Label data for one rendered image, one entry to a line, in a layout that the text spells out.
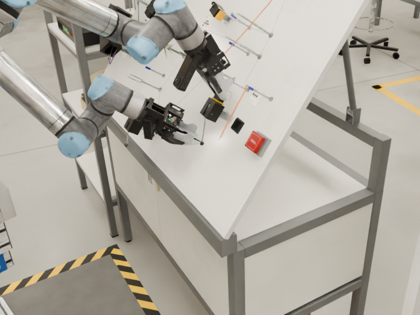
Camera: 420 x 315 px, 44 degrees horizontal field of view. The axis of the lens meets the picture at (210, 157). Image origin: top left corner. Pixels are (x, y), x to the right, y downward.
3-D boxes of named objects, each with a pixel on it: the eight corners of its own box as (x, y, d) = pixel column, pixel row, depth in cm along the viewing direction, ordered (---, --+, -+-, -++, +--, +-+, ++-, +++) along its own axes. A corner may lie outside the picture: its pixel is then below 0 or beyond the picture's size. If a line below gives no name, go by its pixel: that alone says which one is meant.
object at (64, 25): (78, 49, 233) (75, 34, 229) (57, 29, 259) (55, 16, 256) (145, 35, 246) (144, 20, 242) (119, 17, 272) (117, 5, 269)
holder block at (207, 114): (209, 117, 158) (199, 112, 156) (218, 101, 157) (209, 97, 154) (215, 122, 155) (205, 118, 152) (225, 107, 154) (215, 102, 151)
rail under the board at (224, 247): (221, 258, 149) (220, 241, 145) (92, 109, 238) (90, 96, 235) (237, 251, 151) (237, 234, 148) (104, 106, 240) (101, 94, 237)
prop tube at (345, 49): (353, 119, 173) (342, 37, 154) (347, 115, 175) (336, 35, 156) (360, 114, 174) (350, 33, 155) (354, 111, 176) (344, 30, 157)
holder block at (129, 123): (137, 149, 193) (115, 141, 187) (152, 120, 191) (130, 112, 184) (142, 154, 189) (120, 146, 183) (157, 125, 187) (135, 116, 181)
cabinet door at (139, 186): (161, 243, 216) (151, 164, 195) (115, 182, 257) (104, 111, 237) (165, 242, 217) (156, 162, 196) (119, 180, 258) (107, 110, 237)
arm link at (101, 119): (66, 134, 148) (82, 108, 142) (82, 117, 157) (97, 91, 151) (89, 150, 149) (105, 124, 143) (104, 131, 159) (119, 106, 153)
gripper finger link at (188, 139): (205, 145, 153) (178, 131, 150) (195, 152, 157) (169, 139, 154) (207, 136, 154) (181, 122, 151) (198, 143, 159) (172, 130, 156)
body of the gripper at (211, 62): (232, 67, 146) (214, 35, 138) (209, 86, 145) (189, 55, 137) (219, 57, 152) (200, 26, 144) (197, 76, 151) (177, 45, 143)
